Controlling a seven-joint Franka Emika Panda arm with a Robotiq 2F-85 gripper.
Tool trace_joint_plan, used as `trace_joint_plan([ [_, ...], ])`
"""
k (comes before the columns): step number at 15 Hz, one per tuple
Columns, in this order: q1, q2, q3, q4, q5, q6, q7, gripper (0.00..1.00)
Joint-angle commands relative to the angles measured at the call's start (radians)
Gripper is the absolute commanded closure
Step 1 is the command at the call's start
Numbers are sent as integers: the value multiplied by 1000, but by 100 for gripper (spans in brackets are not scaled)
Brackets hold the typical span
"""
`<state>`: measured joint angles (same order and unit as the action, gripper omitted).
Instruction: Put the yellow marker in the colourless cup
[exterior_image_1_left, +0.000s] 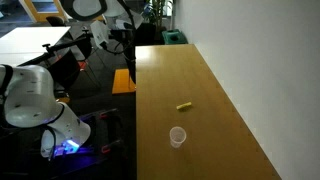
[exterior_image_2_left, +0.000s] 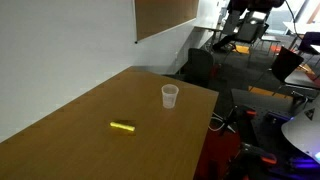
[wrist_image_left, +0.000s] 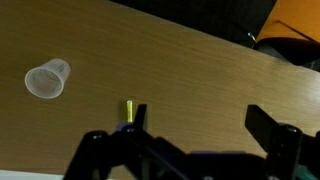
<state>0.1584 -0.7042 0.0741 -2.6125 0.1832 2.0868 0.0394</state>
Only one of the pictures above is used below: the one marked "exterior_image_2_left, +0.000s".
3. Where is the cork notice board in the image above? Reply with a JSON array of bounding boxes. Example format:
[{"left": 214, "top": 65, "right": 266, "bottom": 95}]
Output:
[{"left": 133, "top": 0, "right": 199, "bottom": 43}]

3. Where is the clear plastic cup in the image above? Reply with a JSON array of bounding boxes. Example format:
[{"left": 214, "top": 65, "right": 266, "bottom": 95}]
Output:
[{"left": 161, "top": 84, "right": 179, "bottom": 109}]

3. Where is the grey office chair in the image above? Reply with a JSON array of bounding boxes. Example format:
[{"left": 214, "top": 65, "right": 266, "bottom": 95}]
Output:
[{"left": 212, "top": 10, "right": 269, "bottom": 51}]

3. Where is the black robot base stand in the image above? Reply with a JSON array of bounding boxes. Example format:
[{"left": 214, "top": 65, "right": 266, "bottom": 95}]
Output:
[{"left": 231, "top": 89, "right": 320, "bottom": 180}]

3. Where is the black chair near table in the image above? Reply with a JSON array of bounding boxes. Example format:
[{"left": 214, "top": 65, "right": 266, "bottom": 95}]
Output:
[{"left": 185, "top": 48, "right": 214, "bottom": 88}]

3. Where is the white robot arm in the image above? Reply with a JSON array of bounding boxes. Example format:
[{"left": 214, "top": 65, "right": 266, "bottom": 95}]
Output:
[{"left": 281, "top": 106, "right": 320, "bottom": 164}]

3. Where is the yellow highlighter marker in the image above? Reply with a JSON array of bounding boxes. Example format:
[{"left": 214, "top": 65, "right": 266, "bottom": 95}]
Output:
[{"left": 110, "top": 122, "right": 135, "bottom": 132}]

